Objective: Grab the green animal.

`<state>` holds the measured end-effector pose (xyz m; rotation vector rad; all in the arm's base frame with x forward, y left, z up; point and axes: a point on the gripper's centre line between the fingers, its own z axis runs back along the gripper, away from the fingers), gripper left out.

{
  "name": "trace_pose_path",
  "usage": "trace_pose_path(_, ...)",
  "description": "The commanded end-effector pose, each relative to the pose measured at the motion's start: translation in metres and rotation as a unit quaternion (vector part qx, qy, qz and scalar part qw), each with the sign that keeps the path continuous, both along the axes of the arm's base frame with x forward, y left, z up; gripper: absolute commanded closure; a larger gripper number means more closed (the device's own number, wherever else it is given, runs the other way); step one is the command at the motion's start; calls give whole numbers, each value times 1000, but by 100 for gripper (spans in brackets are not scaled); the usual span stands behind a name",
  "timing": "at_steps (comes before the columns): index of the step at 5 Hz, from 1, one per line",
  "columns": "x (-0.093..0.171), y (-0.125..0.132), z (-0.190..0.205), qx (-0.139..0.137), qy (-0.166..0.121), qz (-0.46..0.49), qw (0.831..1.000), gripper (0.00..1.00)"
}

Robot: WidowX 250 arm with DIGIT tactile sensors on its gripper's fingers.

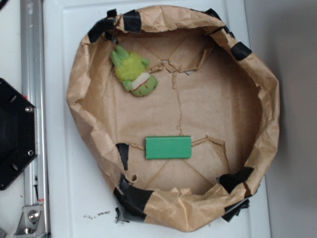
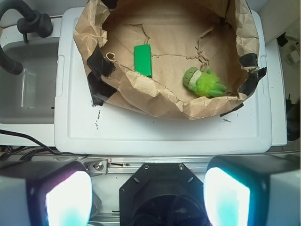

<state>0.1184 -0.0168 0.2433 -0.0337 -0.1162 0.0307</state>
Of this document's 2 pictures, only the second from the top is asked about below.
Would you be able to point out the crumpled brown paper bag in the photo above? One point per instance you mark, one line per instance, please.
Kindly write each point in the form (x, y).
(220, 35)

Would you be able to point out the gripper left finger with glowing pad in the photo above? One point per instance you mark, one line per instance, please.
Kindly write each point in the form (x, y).
(45, 193)

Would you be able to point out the white plastic bin lid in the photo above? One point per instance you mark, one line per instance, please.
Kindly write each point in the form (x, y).
(81, 127)

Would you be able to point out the clear plastic container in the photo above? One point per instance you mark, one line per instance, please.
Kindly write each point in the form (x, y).
(38, 88)

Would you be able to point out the aluminium extrusion rail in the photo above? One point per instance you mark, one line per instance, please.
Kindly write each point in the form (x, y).
(96, 166)

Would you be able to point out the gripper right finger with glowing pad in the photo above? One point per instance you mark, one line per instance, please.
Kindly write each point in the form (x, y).
(253, 190)

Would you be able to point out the green rectangular box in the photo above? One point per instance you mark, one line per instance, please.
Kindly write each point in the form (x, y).
(142, 60)

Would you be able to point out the green plush frog toy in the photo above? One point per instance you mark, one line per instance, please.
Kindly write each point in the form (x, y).
(204, 84)

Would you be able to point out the grey plastic sink basin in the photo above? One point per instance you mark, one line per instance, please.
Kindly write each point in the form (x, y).
(41, 53)

